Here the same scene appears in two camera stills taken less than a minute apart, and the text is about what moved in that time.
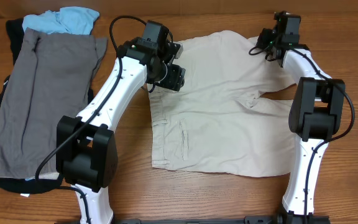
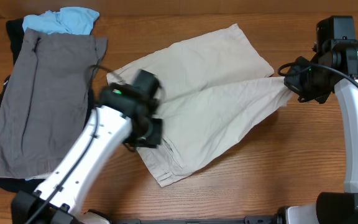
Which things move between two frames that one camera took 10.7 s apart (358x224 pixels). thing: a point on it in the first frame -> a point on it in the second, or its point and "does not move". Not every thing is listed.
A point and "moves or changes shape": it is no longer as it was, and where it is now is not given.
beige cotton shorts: x=219 y=121 moves or changes shape
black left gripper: x=175 y=78 -> x=154 y=140
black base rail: x=249 y=219 does not move
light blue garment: x=74 y=20 does not move
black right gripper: x=260 y=43 -> x=294 y=83
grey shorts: x=48 y=82 does not move
